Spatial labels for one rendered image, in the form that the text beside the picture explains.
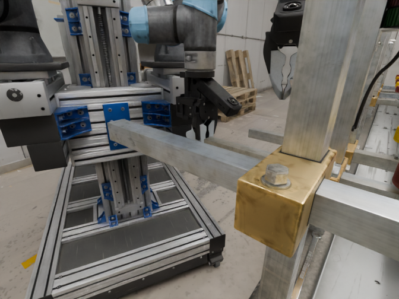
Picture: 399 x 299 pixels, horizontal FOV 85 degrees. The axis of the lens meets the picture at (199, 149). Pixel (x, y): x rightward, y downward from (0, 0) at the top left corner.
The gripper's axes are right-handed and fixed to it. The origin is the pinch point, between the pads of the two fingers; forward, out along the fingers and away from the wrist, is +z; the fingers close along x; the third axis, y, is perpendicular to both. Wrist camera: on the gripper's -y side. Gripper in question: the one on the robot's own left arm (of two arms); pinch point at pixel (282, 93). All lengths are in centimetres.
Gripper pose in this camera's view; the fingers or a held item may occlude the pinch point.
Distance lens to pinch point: 46.5
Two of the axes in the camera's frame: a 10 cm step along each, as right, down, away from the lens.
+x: -9.4, -1.3, 3.1
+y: 3.3, -3.7, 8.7
